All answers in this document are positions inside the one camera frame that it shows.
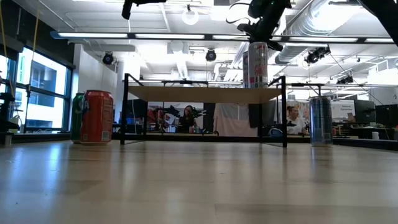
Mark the yellow hanging cable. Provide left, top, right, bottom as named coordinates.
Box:
left=24, top=15, right=40, bottom=131
left=0, top=0, right=15, bottom=97

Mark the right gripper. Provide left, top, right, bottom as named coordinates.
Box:
left=237, top=0, right=292, bottom=52

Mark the black computer monitor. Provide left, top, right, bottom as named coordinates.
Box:
left=354, top=99, right=376, bottom=124
left=375, top=104, right=398, bottom=128

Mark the wooden shelf black metal frame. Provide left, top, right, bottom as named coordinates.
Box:
left=119, top=73, right=287, bottom=148

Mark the person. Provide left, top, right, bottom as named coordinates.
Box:
left=285, top=105, right=308, bottom=136
left=179, top=105, right=200, bottom=134

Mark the black ceiling spotlight cluster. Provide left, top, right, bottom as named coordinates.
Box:
left=336, top=75, right=354, bottom=85
left=303, top=45, right=332, bottom=65

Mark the green soda can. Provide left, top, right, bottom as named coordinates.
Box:
left=70, top=92, right=85, bottom=144

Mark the blue silver energy drink can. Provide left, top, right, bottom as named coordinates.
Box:
left=308, top=96, right=334, bottom=147

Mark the black aluminium table frame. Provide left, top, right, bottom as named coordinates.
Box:
left=11, top=132, right=398, bottom=151

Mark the black equipment rack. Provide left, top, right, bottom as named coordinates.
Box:
left=0, top=91, right=23, bottom=147

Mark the long ceiling light bar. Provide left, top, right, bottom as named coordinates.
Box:
left=49, top=30, right=398, bottom=44

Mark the red soda can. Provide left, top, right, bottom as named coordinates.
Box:
left=80, top=90, right=114, bottom=146

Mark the white hanging ring light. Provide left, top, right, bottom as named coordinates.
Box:
left=182, top=4, right=200, bottom=26

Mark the pink hanging cloth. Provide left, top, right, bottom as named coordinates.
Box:
left=213, top=103, right=259, bottom=137

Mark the black framed window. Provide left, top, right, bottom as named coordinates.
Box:
left=0, top=46, right=74, bottom=134

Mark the white sign board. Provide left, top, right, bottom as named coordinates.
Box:
left=331, top=101, right=356, bottom=122

